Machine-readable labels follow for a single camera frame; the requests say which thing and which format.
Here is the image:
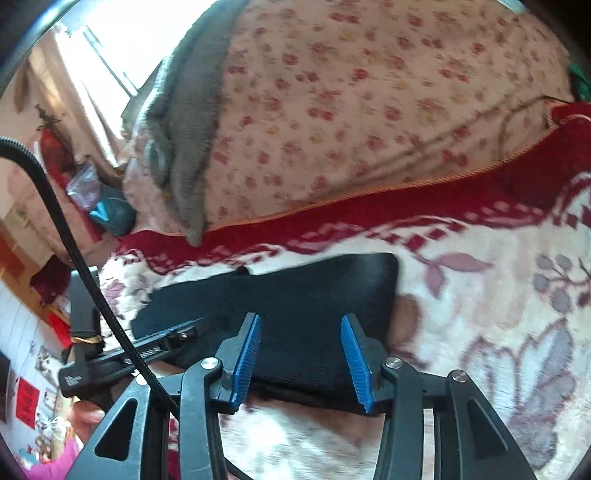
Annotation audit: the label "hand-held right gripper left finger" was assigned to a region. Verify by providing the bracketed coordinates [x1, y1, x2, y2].
[67, 312, 262, 480]

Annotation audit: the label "grey fleece blanket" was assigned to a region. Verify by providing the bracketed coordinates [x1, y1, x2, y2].
[121, 0, 252, 247]

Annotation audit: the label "person's left hand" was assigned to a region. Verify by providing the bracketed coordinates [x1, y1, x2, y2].
[74, 399, 107, 444]

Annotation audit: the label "blue bag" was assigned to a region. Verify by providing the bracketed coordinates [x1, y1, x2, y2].
[88, 185, 137, 236]

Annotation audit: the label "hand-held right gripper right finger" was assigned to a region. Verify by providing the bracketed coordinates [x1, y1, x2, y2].
[340, 314, 539, 480]

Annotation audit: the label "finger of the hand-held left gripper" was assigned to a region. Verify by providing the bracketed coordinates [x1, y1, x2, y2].
[99, 318, 206, 366]

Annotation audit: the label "window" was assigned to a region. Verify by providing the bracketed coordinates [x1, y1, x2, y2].
[55, 0, 218, 100]

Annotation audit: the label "green cloth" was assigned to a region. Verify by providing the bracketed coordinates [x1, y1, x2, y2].
[567, 62, 587, 100]

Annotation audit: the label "black braided cable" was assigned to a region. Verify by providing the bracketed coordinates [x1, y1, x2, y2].
[0, 136, 183, 411]

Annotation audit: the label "beige curtain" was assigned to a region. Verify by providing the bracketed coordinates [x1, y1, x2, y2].
[9, 23, 125, 167]

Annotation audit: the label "black pants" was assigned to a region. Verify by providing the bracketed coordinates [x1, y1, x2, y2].
[130, 252, 400, 409]

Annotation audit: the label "clear plastic bag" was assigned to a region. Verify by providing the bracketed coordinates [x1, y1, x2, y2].
[67, 164, 100, 208]

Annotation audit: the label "red hanging ornament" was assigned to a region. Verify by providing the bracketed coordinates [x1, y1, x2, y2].
[36, 106, 77, 185]

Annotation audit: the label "thin black cable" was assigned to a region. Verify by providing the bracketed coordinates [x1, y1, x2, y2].
[360, 95, 573, 181]

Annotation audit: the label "red wall poster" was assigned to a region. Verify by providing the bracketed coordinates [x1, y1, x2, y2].
[16, 377, 41, 424]

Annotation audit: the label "red and white plush blanket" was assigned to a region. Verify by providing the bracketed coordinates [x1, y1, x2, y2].
[99, 104, 591, 480]

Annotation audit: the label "floral bedsheet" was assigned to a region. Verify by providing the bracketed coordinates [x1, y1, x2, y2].
[122, 0, 575, 236]

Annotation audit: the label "pink cloth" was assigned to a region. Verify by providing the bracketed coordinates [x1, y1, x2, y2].
[21, 438, 84, 480]

